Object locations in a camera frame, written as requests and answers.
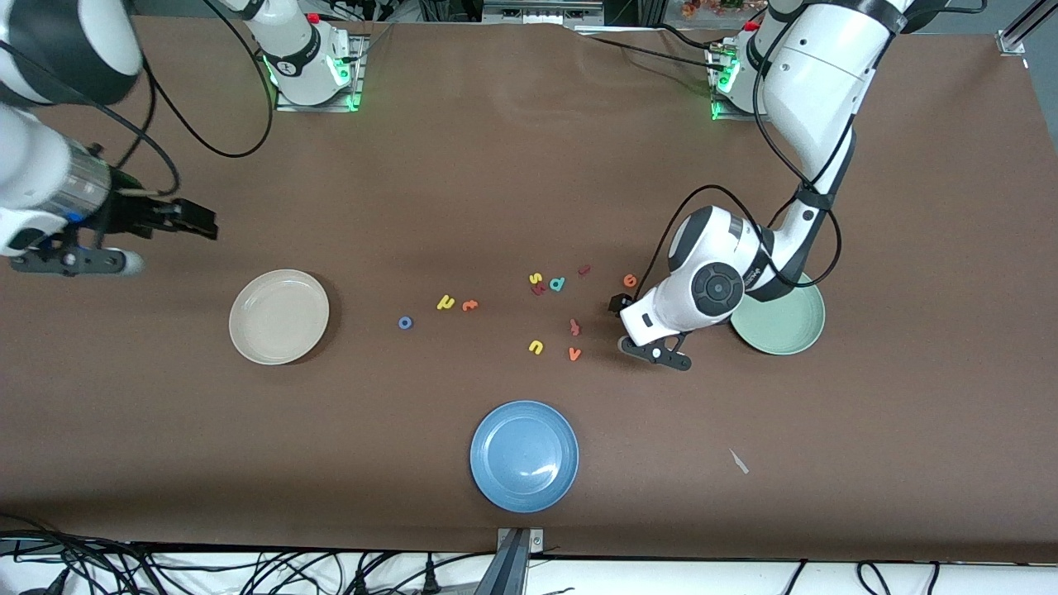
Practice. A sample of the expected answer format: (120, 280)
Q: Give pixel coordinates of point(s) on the beige brown plate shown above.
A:
(278, 317)

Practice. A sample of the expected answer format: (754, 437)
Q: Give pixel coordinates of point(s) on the orange flowers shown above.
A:
(719, 7)

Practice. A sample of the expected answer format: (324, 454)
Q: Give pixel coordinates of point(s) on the green plate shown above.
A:
(785, 330)

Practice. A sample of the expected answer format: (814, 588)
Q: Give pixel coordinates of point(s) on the blue plate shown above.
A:
(524, 456)

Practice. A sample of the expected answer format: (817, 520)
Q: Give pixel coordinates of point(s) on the white paper scrap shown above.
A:
(738, 461)

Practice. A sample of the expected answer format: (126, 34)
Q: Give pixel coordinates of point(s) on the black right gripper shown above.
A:
(126, 214)

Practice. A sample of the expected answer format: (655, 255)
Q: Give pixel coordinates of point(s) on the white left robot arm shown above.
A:
(814, 83)

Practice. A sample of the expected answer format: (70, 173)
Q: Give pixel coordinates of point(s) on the aluminium frame equipment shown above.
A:
(541, 12)

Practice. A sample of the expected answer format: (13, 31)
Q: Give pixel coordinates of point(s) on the yellow letter h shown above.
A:
(445, 302)

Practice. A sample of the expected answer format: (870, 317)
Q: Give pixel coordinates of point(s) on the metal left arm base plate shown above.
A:
(727, 116)

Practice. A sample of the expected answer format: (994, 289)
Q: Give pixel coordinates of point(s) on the aluminium table profile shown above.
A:
(1012, 40)

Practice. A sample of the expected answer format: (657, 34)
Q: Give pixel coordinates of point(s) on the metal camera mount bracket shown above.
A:
(514, 570)

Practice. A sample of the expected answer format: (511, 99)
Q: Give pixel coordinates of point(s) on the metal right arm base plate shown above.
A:
(358, 91)

